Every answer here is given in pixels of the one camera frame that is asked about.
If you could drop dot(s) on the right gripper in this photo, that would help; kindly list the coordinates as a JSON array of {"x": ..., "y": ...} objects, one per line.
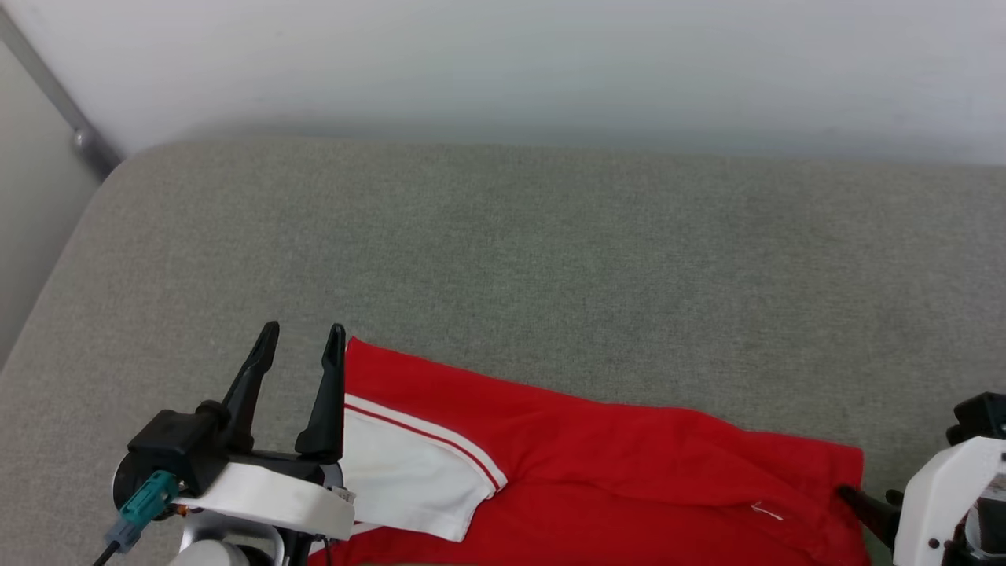
[{"x": 986, "y": 527}]

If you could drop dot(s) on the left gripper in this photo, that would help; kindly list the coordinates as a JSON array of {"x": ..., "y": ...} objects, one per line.
[{"x": 291, "y": 464}]

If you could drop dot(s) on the red white basketball jersey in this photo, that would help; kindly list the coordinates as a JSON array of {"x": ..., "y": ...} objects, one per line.
[{"x": 629, "y": 472}]

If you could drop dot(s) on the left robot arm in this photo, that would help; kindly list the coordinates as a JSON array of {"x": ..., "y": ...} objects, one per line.
[{"x": 212, "y": 554}]

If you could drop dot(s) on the grey metal wall rail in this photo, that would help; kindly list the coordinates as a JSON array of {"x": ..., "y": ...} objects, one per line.
[{"x": 78, "y": 137}]

